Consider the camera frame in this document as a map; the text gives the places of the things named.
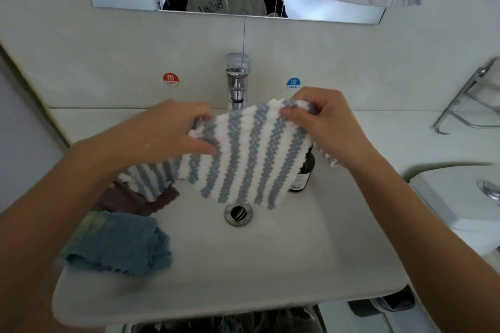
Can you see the person's right hand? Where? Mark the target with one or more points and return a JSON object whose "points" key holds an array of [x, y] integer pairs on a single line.
{"points": [[332, 130]]}

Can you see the person's left hand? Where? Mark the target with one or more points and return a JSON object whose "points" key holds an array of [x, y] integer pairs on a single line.
{"points": [[148, 138]]}

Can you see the pink white striped cloth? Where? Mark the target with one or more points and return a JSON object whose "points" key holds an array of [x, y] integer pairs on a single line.
{"points": [[332, 159]]}

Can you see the brown cloth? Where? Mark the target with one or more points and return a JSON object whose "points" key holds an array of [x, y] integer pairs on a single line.
{"points": [[129, 200]]}

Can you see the blue stained cloth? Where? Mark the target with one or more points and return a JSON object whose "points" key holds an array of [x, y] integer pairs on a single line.
{"points": [[117, 243]]}

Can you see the white ceramic sink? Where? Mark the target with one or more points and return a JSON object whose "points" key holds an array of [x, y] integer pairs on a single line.
{"points": [[258, 266]]}

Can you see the person's right forearm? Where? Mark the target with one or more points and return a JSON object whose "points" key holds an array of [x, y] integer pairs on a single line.
{"points": [[426, 243]]}

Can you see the person's left forearm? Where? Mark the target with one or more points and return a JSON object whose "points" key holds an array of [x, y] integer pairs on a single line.
{"points": [[43, 219]]}

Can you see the metal sink drain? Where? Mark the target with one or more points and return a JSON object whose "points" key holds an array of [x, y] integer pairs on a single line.
{"points": [[239, 213]]}

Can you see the black pump soap bottle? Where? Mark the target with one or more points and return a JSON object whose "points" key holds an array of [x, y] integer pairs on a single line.
{"points": [[301, 173]]}

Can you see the blue round sticker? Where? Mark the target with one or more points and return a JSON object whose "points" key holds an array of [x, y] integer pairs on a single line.
{"points": [[293, 83]]}

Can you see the red round sticker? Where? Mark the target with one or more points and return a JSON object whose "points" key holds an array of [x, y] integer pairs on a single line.
{"points": [[171, 79]]}

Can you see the chrome faucet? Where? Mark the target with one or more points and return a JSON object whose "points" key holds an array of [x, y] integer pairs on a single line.
{"points": [[237, 79]]}

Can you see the white toilet tank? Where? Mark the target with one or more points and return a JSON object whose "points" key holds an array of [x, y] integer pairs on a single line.
{"points": [[461, 204]]}

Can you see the chrome flush button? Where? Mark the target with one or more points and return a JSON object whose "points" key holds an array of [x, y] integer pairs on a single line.
{"points": [[490, 190]]}

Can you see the black bin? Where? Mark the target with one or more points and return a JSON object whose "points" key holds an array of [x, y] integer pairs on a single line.
{"points": [[383, 304]]}

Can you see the gray patterned trousers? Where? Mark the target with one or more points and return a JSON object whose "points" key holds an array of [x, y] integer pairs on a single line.
{"points": [[234, 321]]}

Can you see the wall mirror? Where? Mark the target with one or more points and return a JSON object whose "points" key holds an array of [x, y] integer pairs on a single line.
{"points": [[336, 7]]}

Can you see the metal wall shelf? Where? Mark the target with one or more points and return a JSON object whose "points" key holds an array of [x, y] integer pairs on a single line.
{"points": [[465, 106]]}

